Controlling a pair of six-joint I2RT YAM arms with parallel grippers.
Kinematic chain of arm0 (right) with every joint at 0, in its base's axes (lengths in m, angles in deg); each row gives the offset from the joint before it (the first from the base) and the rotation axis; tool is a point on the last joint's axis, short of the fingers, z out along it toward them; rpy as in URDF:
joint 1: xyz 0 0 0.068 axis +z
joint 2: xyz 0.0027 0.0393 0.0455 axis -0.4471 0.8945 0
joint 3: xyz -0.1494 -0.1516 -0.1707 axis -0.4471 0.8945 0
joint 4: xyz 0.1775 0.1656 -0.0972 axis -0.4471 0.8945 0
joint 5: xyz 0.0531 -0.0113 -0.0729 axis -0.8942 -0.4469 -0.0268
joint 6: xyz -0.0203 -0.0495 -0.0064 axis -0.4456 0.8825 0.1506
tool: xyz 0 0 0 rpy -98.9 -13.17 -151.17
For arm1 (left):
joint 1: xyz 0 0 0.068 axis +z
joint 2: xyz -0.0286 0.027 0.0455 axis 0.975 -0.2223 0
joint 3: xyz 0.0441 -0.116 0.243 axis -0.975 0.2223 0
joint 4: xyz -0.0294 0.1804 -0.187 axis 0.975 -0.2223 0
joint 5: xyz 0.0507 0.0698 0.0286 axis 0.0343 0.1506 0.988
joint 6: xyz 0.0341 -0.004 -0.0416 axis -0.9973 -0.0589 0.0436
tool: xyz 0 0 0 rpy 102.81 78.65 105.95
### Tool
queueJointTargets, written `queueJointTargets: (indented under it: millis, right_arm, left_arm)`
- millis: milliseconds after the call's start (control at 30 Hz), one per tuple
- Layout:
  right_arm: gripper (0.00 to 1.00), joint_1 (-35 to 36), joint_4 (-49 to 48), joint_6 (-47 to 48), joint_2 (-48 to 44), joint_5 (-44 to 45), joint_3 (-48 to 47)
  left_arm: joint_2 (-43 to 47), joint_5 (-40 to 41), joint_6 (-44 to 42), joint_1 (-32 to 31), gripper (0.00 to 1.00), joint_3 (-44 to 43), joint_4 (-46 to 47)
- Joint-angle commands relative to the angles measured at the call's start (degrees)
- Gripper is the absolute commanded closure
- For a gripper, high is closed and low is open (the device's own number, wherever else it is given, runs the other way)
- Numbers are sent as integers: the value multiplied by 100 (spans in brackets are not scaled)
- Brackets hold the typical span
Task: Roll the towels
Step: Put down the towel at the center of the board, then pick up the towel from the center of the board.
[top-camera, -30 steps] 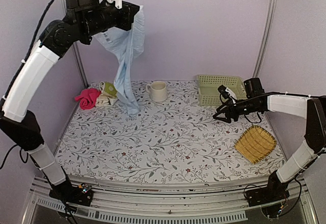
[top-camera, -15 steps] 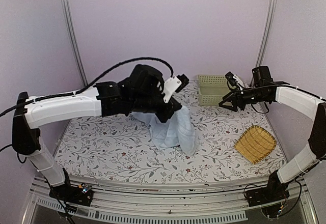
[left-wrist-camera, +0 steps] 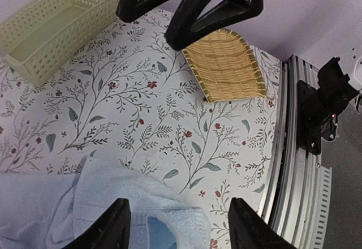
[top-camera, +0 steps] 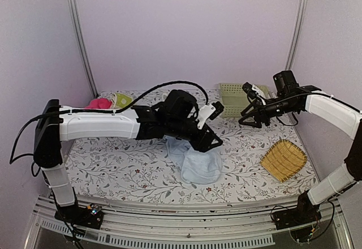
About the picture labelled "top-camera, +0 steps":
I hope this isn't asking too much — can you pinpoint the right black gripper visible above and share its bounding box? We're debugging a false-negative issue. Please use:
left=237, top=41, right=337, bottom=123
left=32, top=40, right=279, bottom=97
left=239, top=95, right=298, bottom=128

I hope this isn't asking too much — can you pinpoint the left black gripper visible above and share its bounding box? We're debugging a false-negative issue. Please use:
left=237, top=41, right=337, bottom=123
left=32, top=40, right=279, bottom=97
left=166, top=116, right=225, bottom=153

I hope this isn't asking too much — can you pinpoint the light blue towel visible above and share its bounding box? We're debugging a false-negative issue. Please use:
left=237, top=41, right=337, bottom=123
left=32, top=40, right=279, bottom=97
left=164, top=136, right=222, bottom=184

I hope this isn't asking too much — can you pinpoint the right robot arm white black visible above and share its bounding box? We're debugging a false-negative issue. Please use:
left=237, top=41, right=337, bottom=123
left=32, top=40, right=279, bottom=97
left=239, top=70, right=361, bottom=229

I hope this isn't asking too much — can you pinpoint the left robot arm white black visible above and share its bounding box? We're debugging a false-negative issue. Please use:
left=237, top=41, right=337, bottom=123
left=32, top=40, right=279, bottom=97
left=33, top=90, right=224, bottom=229

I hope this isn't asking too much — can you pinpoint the green plastic basket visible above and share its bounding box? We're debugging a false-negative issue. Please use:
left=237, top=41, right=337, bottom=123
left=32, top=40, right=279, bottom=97
left=219, top=83, right=277, bottom=119

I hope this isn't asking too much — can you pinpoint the yellow bamboo tray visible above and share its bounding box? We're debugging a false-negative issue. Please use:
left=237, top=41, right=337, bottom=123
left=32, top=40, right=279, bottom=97
left=260, top=139, right=308, bottom=183

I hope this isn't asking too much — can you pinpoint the cream green patterned towel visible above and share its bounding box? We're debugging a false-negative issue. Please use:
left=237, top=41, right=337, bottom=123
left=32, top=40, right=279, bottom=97
left=110, top=92, right=133, bottom=109

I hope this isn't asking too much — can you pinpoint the pink rolled towel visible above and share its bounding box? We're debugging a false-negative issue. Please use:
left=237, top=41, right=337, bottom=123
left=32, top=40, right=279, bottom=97
left=85, top=98, right=113, bottom=109

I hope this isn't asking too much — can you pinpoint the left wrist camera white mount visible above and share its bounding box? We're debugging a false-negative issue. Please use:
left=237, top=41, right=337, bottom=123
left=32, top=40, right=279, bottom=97
left=197, top=101, right=224, bottom=130

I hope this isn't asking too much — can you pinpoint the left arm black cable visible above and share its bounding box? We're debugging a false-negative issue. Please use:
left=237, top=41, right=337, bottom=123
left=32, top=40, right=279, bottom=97
left=9, top=80, right=210, bottom=165

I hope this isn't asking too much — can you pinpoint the right aluminium frame post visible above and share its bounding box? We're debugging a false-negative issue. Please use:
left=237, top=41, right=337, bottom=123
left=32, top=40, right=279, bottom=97
left=285, top=0, right=308, bottom=71

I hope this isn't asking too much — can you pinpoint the aluminium frame post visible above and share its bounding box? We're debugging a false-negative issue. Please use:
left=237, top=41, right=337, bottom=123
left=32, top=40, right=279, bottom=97
left=67, top=0, right=98, bottom=98
left=285, top=0, right=308, bottom=71

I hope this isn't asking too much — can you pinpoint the left aluminium frame post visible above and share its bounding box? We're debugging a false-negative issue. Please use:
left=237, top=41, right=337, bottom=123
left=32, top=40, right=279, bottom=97
left=67, top=0, right=98, bottom=98

